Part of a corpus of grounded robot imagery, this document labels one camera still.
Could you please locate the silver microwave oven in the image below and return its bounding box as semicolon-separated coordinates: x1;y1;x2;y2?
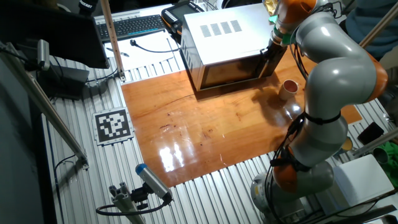
180;2;280;92

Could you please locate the black phone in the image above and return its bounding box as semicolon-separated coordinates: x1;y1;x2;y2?
356;121;386;146

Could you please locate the slanted wooden strut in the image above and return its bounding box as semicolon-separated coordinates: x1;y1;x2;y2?
357;2;398;50

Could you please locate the dark pen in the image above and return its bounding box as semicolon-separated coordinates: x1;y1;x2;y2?
105;47;131;58

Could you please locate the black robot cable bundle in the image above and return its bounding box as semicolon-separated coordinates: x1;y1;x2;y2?
264;0;340;224

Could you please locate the green cloth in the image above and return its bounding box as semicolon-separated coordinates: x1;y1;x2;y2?
381;141;398;189

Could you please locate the black power plug cable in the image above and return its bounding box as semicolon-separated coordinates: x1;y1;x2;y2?
129;39;183;54

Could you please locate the beige cup pink inside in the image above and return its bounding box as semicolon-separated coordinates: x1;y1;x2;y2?
277;79;300;101

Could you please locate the black orange teach pendant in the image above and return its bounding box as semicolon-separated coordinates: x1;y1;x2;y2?
160;1;206;35

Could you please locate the black computer keyboard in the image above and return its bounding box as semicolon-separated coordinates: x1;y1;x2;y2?
93;12;167;44

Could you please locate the green cup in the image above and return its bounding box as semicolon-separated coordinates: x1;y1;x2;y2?
372;146;390;165

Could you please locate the black camera clamp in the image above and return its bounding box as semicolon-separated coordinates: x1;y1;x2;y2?
130;183;150;211

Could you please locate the wooden upright post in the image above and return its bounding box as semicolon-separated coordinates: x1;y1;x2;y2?
99;0;127;82

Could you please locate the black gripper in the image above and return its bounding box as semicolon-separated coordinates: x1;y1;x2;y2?
267;39;289;77

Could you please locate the black monitor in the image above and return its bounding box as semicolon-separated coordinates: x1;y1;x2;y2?
0;2;110;70

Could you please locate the slanted aluminium strut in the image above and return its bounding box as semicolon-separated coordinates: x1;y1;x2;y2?
0;42;90;170

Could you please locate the black camera cable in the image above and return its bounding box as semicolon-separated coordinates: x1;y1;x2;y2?
95;197;172;217

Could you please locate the grey webcam device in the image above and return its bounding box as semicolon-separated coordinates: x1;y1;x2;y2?
36;39;51;72

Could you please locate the short aluminium profile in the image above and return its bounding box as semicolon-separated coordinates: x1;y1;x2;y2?
108;182;147;224

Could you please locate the orange wooden board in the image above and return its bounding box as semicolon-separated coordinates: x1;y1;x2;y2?
121;46;364;189

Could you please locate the grey aluminium strut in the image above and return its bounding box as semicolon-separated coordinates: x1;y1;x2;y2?
353;127;398;157

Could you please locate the silver camera blue cap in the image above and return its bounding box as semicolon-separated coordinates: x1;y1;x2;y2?
135;163;174;202

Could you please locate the blue cup yellow inside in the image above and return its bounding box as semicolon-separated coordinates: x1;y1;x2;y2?
341;136;354;153

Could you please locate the black white marker plate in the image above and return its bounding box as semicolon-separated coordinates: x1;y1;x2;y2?
92;106;135;146

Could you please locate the black box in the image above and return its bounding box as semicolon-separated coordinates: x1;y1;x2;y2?
37;63;91;101

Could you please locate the yellow bag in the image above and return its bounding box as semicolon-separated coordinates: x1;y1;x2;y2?
263;0;279;16

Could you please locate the white paper sheet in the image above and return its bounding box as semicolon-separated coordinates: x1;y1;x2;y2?
104;29;187;72

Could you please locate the person in blue shirt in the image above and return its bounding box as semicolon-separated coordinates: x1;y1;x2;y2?
338;0;398;62

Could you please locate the white box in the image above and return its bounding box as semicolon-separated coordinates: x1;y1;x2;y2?
329;154;396;208

